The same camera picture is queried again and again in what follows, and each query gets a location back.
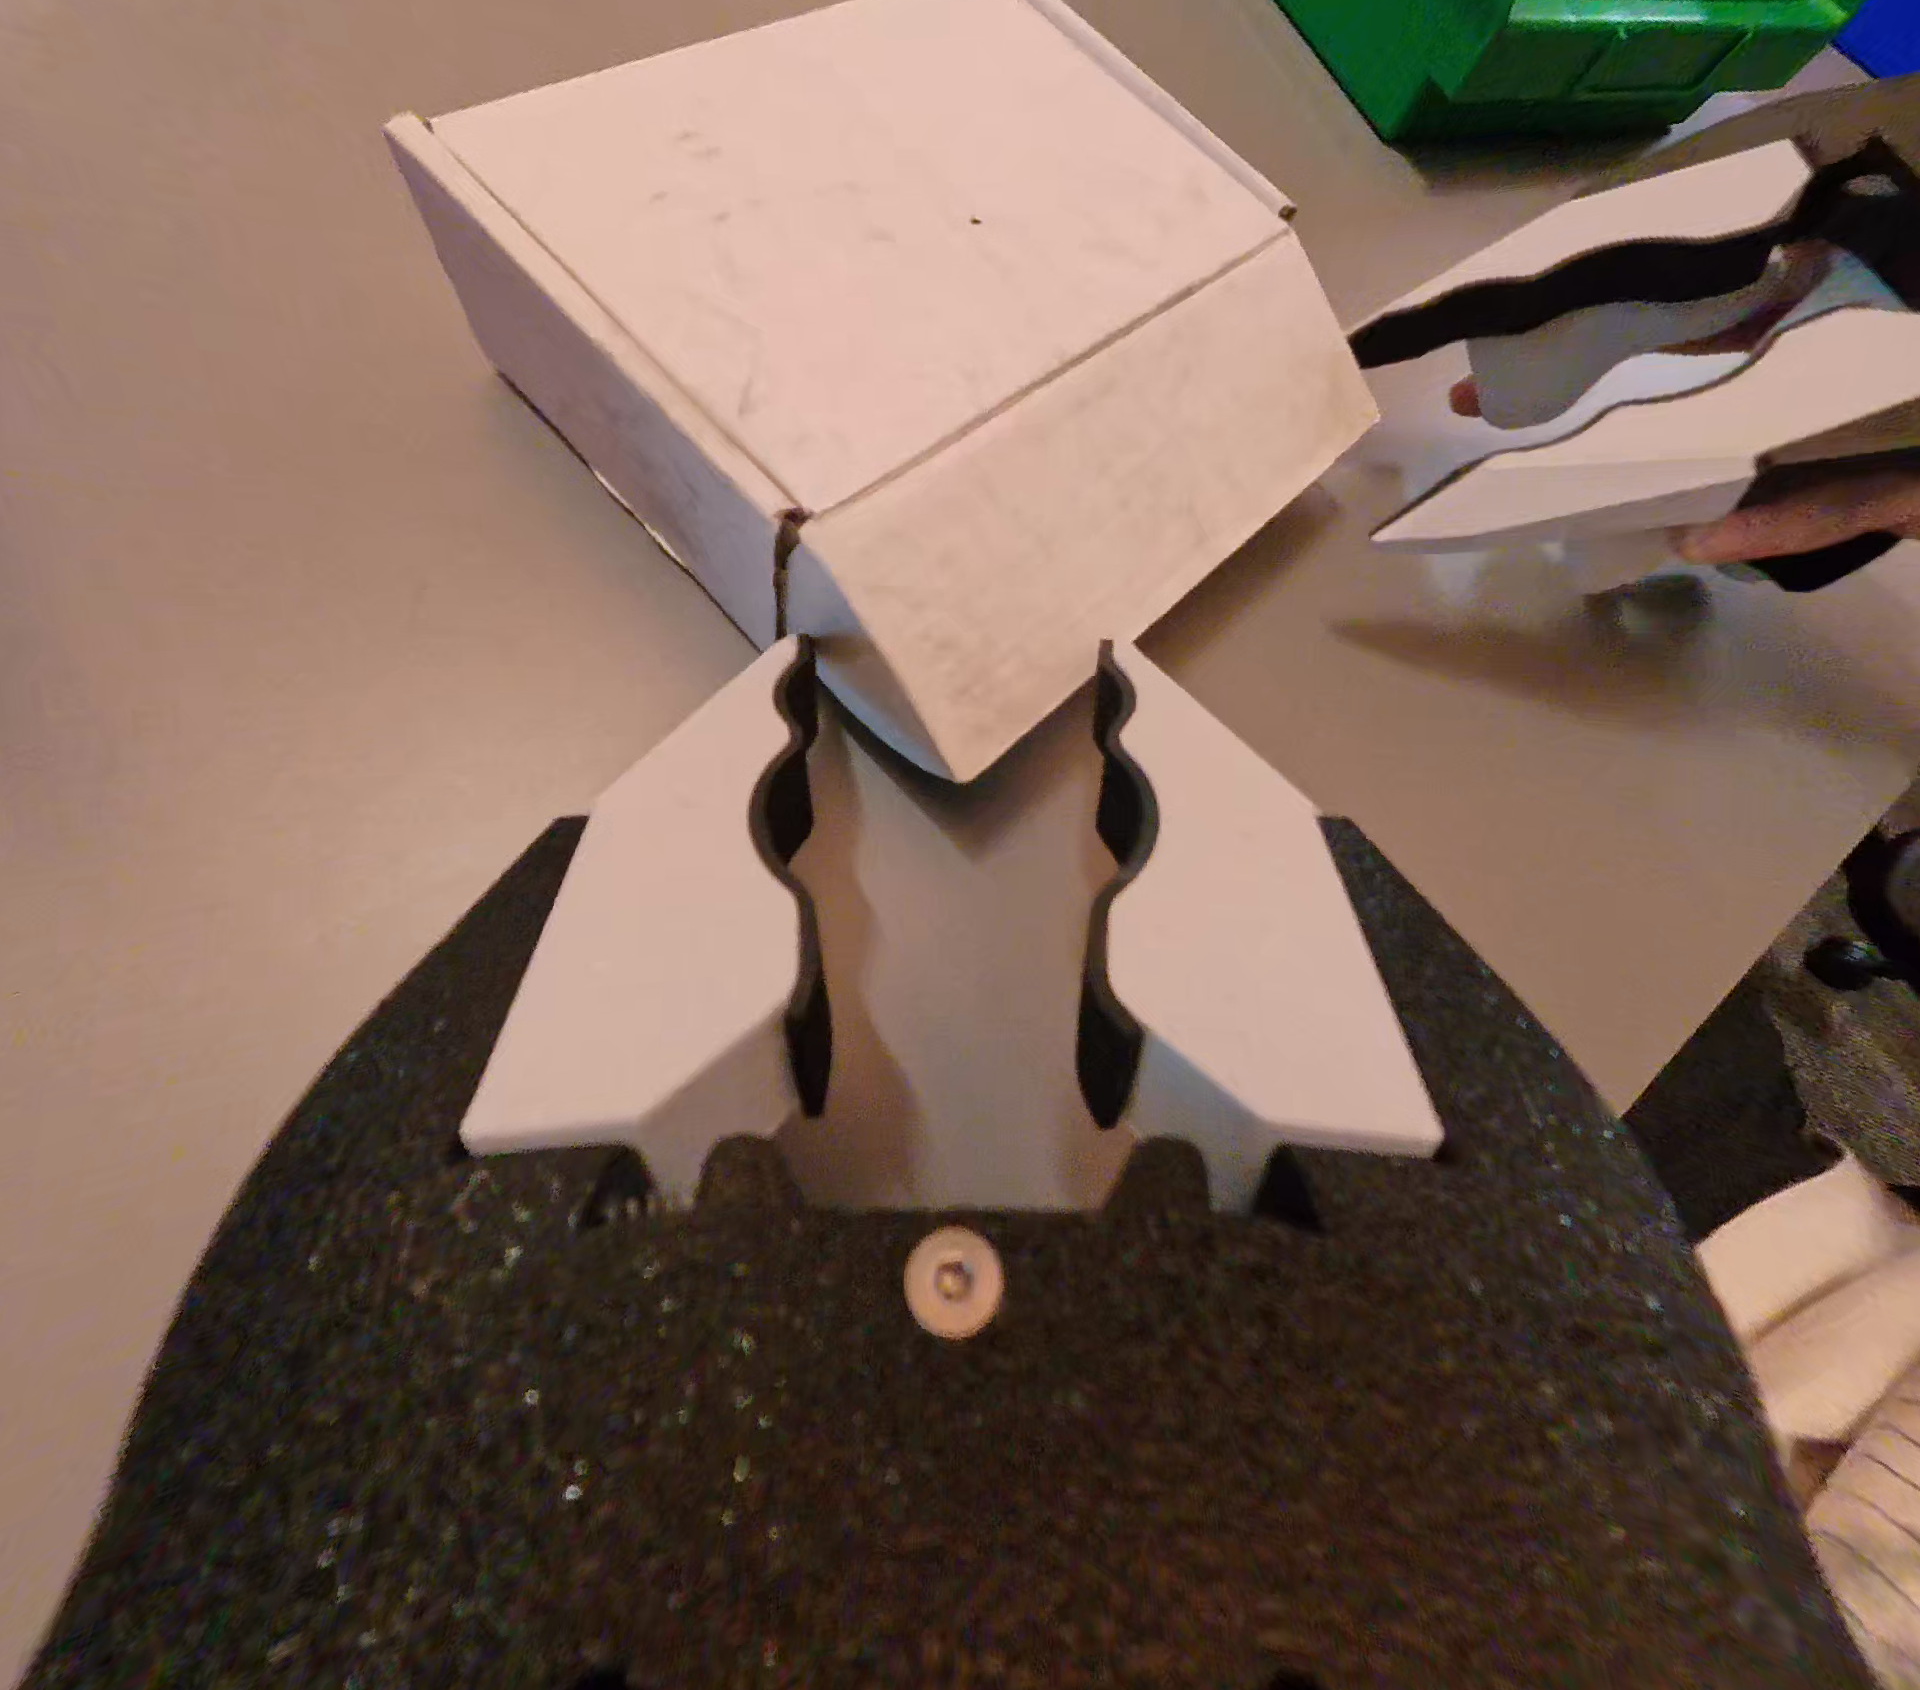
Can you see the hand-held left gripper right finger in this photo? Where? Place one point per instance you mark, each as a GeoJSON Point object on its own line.
{"type": "Point", "coordinates": [1261, 971]}

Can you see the white cardboard mailer box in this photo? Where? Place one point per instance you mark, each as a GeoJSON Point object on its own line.
{"type": "Point", "coordinates": [841, 251]}

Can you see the black office chair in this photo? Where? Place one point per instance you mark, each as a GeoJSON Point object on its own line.
{"type": "Point", "coordinates": [1874, 925]}

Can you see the blue plastic bin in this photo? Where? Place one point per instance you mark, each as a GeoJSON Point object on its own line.
{"type": "Point", "coordinates": [1886, 18]}

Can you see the grey desk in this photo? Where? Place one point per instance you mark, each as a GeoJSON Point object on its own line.
{"type": "Point", "coordinates": [225, 520]}

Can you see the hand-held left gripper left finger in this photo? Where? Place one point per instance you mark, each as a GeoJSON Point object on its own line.
{"type": "Point", "coordinates": [645, 971]}

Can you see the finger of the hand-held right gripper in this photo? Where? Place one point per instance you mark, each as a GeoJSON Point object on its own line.
{"type": "Point", "coordinates": [1650, 445]}
{"type": "Point", "coordinates": [1621, 220]}

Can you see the person's right hand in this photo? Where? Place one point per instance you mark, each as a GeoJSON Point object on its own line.
{"type": "Point", "coordinates": [1800, 529]}

